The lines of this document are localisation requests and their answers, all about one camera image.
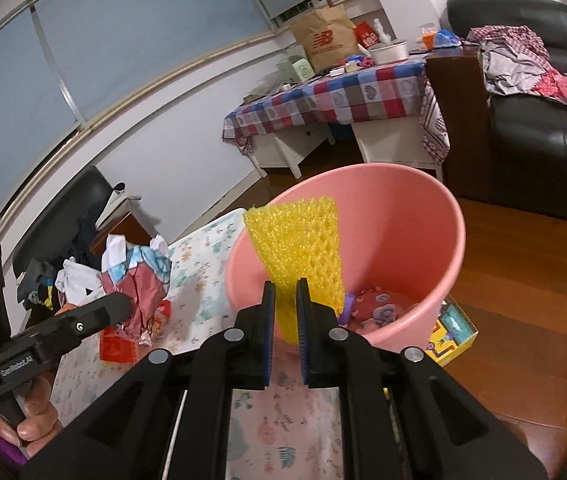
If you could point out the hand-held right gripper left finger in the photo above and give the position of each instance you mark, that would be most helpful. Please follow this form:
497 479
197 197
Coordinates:
267 340

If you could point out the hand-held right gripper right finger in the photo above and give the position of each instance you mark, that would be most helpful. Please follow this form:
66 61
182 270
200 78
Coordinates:
303 345

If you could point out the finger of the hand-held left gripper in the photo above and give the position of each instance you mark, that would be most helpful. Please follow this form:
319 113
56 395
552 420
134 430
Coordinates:
98 315

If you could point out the red cloud-print paper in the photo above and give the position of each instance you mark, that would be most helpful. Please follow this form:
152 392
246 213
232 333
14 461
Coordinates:
138 290

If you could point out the white red paper ball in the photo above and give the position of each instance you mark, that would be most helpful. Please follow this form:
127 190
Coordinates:
383 312

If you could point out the yellow foam fruit net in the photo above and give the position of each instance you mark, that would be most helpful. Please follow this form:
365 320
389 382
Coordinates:
298 240

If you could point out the pink plastic bucket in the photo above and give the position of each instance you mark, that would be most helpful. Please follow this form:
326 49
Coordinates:
403 210

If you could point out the person's left hand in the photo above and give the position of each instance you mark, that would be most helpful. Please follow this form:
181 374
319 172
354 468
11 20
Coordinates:
40 410

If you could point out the red snack wrapper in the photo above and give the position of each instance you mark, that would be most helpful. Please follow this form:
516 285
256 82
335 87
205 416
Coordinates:
116 350

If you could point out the white garment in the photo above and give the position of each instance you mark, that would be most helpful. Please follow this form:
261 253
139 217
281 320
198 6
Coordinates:
78 280

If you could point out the yellow blue cloth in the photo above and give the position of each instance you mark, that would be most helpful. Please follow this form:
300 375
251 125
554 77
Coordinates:
48 297

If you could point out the grey garment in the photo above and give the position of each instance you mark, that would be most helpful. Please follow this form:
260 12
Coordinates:
35 280

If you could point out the dark navy garment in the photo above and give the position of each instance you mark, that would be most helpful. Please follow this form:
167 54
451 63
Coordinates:
85 240

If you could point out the floral tablecloth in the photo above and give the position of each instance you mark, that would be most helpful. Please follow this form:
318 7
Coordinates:
198 280

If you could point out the dark wooden side table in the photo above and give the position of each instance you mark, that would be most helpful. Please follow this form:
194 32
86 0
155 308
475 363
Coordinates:
128 227
458 125

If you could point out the cream cloth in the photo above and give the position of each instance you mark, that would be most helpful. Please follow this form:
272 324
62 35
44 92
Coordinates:
121 197

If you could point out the black leather sofa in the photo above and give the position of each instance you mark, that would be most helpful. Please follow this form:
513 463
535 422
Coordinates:
78 190

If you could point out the colourful cardboard box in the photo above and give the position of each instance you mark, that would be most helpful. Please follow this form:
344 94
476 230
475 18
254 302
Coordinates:
451 330

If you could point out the white table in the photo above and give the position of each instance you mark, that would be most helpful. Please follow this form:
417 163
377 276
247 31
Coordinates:
283 147

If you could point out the blue container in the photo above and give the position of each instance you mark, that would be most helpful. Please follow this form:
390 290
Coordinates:
341 133

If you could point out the checked tablecloth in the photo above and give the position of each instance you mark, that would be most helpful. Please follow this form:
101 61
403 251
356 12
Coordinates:
343 90

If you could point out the red patterned cloth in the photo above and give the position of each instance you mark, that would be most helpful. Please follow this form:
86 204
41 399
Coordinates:
436 120

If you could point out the green box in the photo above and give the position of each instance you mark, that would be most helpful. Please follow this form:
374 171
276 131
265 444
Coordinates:
296 69

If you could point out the wide window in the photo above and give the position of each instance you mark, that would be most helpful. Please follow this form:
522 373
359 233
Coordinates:
113 35

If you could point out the brown paper bag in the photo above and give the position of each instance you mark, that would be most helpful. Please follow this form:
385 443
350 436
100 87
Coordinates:
323 40

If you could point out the black leather armchair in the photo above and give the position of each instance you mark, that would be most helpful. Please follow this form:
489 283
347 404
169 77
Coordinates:
538 150

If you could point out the white bowl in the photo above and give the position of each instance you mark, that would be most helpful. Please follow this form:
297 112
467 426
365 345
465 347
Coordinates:
388 51

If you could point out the red packet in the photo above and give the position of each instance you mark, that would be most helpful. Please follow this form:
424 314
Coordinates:
366 35

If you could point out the orange packet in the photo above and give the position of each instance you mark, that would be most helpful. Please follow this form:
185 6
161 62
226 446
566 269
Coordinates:
430 40

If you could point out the blue plastic bag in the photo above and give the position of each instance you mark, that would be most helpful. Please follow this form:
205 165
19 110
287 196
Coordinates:
447 37

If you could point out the plaid garment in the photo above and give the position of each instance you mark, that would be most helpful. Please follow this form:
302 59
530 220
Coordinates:
508 60

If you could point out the pink floral garment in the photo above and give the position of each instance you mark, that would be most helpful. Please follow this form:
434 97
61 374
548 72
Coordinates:
561 87

